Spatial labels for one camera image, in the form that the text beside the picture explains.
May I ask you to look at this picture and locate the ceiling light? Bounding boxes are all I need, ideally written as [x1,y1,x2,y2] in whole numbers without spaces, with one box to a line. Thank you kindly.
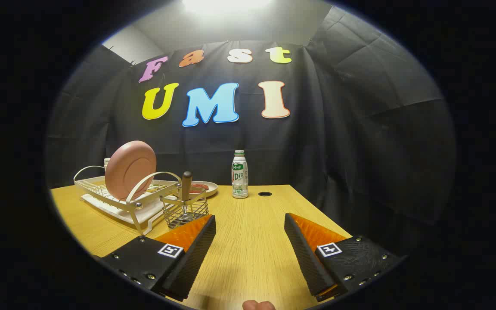
[183,0,271,12]

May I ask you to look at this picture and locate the black backdrop cloth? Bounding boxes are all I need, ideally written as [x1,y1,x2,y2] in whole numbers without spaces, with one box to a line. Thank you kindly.
[46,5,457,254]

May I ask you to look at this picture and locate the metal wire cutlery basket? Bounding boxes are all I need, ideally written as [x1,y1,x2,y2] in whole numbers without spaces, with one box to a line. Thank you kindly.
[160,188,210,229]

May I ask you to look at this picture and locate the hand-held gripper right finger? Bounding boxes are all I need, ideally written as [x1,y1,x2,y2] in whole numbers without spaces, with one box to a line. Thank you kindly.
[284,213,403,302]

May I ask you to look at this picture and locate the beige plate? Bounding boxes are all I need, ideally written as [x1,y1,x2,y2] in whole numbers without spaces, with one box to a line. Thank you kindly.
[190,181,218,198]

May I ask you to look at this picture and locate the white wire dish rack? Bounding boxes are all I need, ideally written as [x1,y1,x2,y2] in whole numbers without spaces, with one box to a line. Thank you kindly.
[73,165,184,236]

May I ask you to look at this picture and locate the pink plate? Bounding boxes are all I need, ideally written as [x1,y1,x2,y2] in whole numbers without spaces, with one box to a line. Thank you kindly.
[105,140,157,201]

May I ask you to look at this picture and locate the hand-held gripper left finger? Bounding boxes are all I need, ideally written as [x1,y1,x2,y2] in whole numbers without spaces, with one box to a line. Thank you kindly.
[97,214,217,302]

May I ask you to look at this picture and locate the white drink bottle green label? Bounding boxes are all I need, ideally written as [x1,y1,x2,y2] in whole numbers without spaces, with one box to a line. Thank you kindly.
[231,150,249,199]

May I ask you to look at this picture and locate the spoon with dark handle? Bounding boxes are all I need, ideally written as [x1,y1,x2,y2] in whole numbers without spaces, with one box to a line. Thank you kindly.
[181,171,193,216]

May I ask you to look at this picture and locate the white drip tray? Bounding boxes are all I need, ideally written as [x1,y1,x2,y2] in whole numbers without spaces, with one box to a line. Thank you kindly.
[81,189,175,225]

